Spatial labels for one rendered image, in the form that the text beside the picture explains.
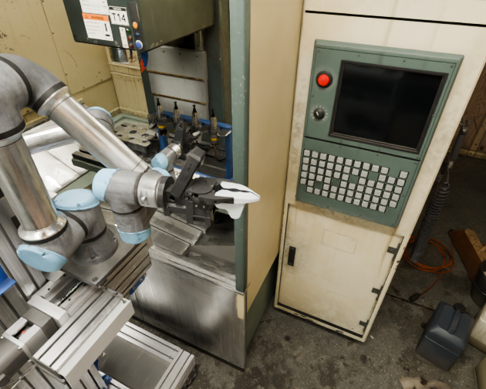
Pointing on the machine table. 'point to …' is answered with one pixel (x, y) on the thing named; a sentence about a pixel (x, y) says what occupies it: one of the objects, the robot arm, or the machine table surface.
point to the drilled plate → (138, 137)
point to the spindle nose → (120, 55)
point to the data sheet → (95, 6)
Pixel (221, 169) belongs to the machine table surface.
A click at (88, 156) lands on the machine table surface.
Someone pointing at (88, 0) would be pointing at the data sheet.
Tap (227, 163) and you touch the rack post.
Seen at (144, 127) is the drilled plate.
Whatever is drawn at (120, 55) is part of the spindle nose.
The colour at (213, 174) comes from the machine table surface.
